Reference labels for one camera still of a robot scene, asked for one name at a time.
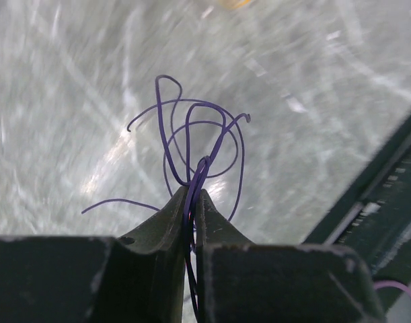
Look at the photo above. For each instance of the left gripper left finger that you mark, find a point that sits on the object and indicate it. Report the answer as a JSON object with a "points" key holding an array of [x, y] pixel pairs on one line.
{"points": [[138, 277]]}

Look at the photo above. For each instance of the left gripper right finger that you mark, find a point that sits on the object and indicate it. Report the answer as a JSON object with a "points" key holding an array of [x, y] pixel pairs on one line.
{"points": [[240, 281]]}

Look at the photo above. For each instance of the yellow plastic bin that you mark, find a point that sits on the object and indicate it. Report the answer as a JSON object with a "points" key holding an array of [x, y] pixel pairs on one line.
{"points": [[233, 4]]}

